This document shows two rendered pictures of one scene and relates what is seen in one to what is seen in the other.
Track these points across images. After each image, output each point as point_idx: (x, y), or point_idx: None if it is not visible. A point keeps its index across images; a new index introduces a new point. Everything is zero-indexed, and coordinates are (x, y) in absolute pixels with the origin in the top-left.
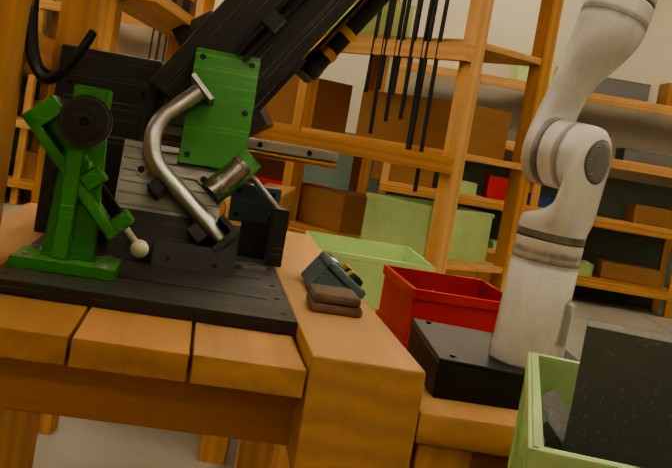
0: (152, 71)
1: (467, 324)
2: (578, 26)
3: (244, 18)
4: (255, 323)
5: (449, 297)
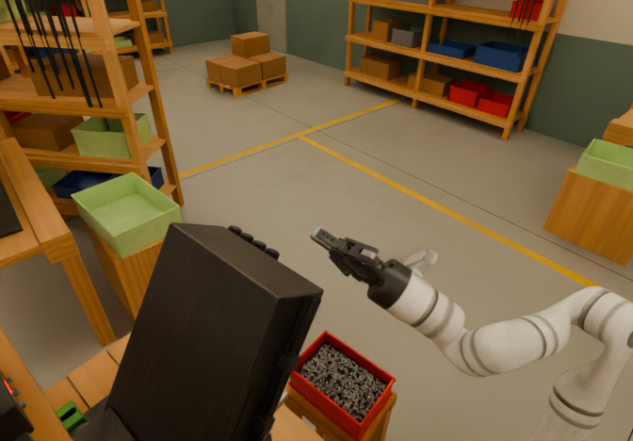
0: None
1: (377, 407)
2: (570, 433)
3: (237, 436)
4: None
5: (372, 411)
